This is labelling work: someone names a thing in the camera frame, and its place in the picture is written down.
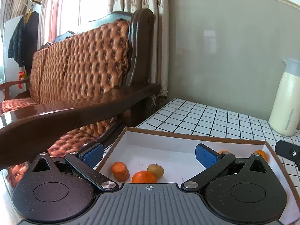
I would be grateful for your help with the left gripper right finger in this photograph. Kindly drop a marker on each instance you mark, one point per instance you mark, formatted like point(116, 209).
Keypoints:
point(237, 190)

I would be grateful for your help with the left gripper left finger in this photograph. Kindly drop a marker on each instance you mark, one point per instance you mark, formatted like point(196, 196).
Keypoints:
point(58, 190)

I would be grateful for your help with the orange carrot chunk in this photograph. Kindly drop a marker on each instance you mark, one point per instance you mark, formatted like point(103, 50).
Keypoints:
point(120, 171)

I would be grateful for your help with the large dark orange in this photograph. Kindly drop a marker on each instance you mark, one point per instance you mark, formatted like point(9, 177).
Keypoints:
point(144, 177)

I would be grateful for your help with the small yellow-brown kiwi fruit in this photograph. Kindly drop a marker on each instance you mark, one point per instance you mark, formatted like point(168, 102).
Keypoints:
point(156, 169)

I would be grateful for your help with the cream thermos jug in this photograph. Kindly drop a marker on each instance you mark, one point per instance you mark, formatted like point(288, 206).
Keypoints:
point(284, 117)

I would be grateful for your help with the brown cardboard box tray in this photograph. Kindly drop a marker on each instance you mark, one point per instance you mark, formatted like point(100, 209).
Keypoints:
point(175, 152)

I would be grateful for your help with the wooden sofa with cushions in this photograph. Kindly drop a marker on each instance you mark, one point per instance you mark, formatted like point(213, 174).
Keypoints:
point(23, 138)

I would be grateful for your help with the dark hanging jacket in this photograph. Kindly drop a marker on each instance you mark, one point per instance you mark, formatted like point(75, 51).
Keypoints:
point(23, 43)

